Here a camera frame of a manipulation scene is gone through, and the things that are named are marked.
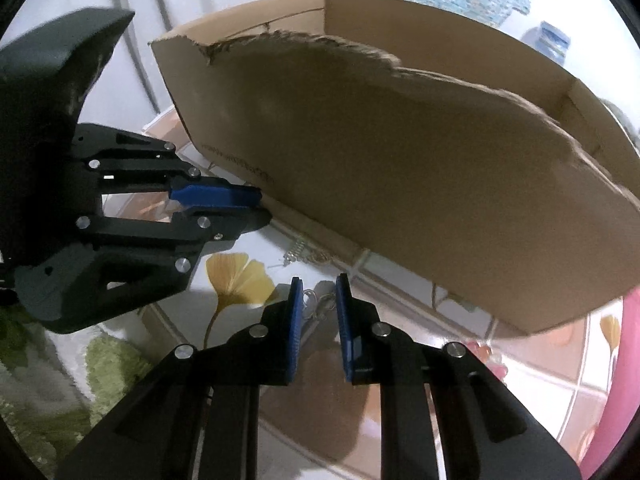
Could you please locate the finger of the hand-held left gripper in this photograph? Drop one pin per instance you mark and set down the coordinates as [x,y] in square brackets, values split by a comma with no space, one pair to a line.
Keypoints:
[150,235]
[215,195]

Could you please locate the pink floral blanket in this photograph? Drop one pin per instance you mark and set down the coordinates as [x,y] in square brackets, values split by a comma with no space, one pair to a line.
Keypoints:
[622,385]

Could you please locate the brown cardboard box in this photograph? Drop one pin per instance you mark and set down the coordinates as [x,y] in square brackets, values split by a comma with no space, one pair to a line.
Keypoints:
[400,160]

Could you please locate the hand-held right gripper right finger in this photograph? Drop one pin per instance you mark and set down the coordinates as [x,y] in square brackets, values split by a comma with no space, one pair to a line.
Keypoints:
[344,330]

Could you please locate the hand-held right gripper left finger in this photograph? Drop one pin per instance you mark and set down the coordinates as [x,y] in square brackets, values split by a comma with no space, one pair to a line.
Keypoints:
[296,330]

